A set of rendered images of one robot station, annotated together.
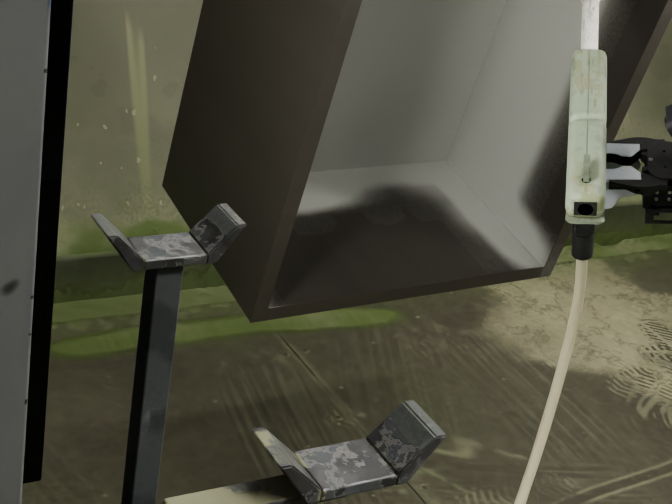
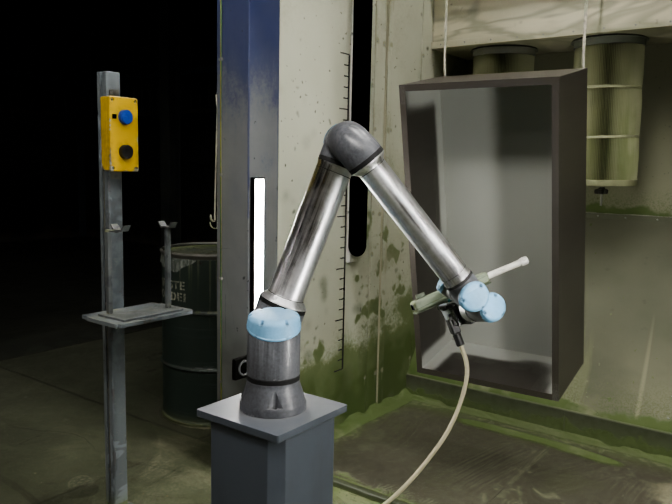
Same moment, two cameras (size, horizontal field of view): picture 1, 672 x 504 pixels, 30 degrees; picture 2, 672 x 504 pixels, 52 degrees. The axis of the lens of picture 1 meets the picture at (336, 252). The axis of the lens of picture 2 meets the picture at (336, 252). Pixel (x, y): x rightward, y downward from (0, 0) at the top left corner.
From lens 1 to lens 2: 2.45 m
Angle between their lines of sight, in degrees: 69
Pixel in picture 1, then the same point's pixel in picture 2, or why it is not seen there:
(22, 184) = (245, 254)
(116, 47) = not seen: hidden behind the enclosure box
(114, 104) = not seen: hidden behind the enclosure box
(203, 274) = (544, 419)
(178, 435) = (454, 447)
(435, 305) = (648, 470)
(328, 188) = (510, 355)
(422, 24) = (543, 290)
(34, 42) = (245, 224)
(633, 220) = not seen: outside the picture
